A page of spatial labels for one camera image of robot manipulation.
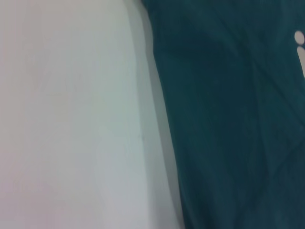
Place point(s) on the teal blue FREE! t-shirt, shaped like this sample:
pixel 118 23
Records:
pixel 233 119

